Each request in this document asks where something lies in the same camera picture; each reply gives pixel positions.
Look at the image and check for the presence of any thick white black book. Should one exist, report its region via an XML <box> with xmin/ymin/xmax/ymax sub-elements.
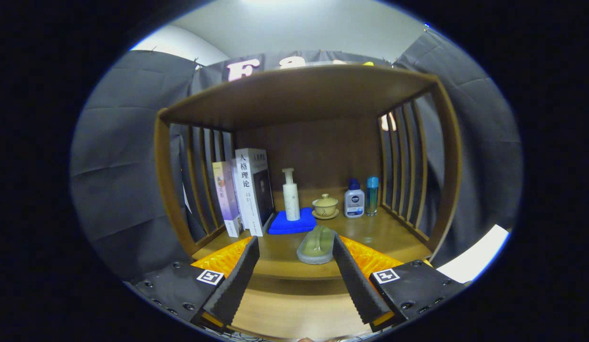
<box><xmin>234</xmin><ymin>148</ymin><xmax>276</xmax><ymax>237</ymax></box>

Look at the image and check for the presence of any wooden countertop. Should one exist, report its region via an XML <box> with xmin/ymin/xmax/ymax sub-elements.
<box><xmin>192</xmin><ymin>188</ymin><xmax>433</xmax><ymax>281</ymax></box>

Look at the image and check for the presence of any black backdrop cloth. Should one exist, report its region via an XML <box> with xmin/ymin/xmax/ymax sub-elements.
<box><xmin>70</xmin><ymin>28</ymin><xmax>523</xmax><ymax>281</ymax></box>

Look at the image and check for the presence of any wooden cabinet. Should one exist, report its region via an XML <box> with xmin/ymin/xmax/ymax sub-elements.
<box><xmin>153</xmin><ymin>64</ymin><xmax>463</xmax><ymax>285</ymax></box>

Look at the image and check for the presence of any blue folded cloth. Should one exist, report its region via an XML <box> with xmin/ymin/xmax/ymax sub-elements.
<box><xmin>268</xmin><ymin>207</ymin><xmax>318</xmax><ymax>235</ymax></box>

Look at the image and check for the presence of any white pump bottle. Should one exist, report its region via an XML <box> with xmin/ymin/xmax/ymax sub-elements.
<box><xmin>282</xmin><ymin>168</ymin><xmax>301</xmax><ymax>222</ymax></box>

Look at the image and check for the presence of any purple book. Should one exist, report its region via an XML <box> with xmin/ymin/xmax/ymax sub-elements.
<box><xmin>212</xmin><ymin>161</ymin><xmax>244</xmax><ymax>238</ymax></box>

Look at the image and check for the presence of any slim teal bottle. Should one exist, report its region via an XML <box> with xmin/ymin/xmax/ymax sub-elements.
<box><xmin>366</xmin><ymin>176</ymin><xmax>380</xmax><ymax>217</ymax></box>

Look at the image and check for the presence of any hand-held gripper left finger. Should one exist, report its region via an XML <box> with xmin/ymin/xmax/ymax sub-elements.
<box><xmin>133</xmin><ymin>236</ymin><xmax>260</xmax><ymax>331</ymax></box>

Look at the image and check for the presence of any white bottle with blue cap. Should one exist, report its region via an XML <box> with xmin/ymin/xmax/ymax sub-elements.
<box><xmin>344</xmin><ymin>179</ymin><xmax>365</xmax><ymax>219</ymax></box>

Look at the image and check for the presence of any beige lidded teacup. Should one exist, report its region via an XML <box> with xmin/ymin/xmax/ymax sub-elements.
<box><xmin>312</xmin><ymin>193</ymin><xmax>340</xmax><ymax>220</ymax></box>

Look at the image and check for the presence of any thin white book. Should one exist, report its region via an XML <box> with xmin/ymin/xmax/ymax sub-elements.
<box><xmin>230</xmin><ymin>159</ymin><xmax>250</xmax><ymax>231</ymax></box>

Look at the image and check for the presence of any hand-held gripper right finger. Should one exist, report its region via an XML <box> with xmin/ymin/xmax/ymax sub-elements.
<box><xmin>332</xmin><ymin>235</ymin><xmax>468</xmax><ymax>333</ymax></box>

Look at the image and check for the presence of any wooden drawer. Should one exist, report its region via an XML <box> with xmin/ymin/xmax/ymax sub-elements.
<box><xmin>228</xmin><ymin>285</ymin><xmax>371</xmax><ymax>341</ymax></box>

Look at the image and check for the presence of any white board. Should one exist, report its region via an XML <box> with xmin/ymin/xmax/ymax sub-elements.
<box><xmin>437</xmin><ymin>224</ymin><xmax>510</xmax><ymax>284</ymax></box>

